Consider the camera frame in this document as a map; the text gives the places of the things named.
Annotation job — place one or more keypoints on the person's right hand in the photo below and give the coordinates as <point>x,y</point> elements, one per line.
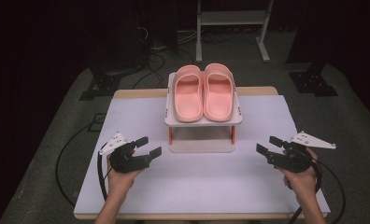
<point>301,183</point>

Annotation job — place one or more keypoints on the black stand base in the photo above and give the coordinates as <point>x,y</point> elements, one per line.
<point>102,84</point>
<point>310,82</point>

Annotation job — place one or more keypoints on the pale lavender table mat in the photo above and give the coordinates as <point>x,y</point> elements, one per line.
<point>205,186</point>

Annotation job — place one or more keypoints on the pink slipper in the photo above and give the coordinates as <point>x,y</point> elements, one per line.
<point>219,96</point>
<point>187,99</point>

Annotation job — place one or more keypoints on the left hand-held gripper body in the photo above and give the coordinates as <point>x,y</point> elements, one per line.
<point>127,161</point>

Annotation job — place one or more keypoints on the white shoe rack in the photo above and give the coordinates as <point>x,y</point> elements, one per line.
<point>202,146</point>

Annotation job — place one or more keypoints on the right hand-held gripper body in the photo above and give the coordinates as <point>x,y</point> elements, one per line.
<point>293,160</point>

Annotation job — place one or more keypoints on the person's left hand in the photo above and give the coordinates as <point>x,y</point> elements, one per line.
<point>120,183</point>

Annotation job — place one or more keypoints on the white metal stand frame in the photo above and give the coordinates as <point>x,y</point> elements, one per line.
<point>230,18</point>

